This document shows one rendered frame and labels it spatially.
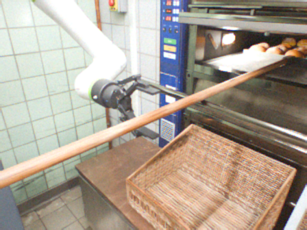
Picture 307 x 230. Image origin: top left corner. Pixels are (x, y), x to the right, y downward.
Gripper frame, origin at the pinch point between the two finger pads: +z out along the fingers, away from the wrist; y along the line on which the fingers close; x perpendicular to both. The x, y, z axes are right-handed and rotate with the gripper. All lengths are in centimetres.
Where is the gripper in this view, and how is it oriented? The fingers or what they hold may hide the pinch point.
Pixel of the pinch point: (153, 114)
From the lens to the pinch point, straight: 67.1
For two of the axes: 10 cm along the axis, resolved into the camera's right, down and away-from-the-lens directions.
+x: -7.3, 3.0, -6.2
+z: 6.9, 3.2, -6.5
